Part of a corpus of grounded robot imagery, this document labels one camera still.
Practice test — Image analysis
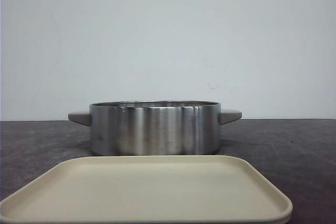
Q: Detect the stainless steel pot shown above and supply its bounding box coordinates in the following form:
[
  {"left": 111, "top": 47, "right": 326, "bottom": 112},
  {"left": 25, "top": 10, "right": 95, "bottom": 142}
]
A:
[{"left": 68, "top": 101, "right": 242, "bottom": 156}]

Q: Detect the beige plastic tray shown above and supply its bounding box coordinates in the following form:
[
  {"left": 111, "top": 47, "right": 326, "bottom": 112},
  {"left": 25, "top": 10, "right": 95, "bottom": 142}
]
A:
[{"left": 1, "top": 155, "right": 293, "bottom": 223}]

